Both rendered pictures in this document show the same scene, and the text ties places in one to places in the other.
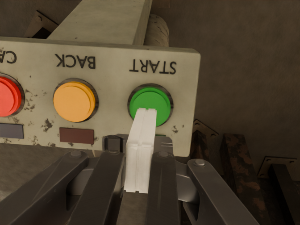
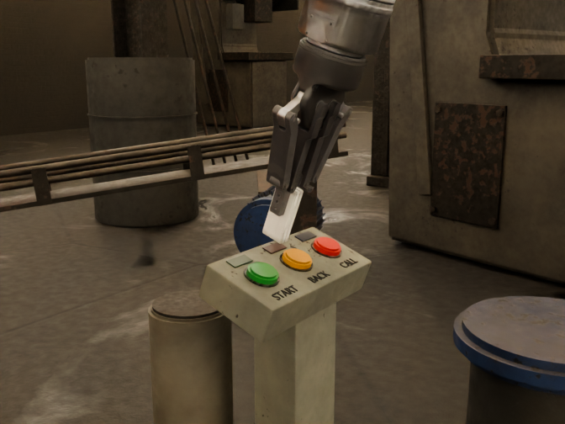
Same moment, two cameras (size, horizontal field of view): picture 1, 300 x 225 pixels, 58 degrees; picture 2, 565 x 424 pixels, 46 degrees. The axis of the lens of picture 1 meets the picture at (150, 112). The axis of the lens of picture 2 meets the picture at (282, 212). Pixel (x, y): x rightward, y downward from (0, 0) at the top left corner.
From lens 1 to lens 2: 0.69 m
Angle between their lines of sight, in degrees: 57
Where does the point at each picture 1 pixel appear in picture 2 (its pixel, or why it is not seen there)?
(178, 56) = (281, 303)
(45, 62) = (329, 270)
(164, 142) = (282, 209)
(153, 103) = (265, 272)
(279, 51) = not seen: outside the picture
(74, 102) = (298, 256)
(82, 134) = (273, 249)
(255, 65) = not seen: outside the picture
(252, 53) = not seen: outside the picture
